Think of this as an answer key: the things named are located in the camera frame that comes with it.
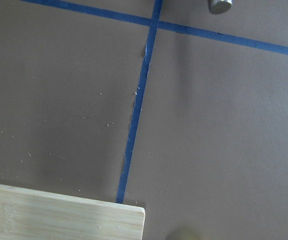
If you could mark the metal scoop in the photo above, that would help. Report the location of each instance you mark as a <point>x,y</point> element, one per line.
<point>219,6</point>

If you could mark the wooden cutting board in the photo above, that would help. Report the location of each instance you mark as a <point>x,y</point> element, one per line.
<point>27,214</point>

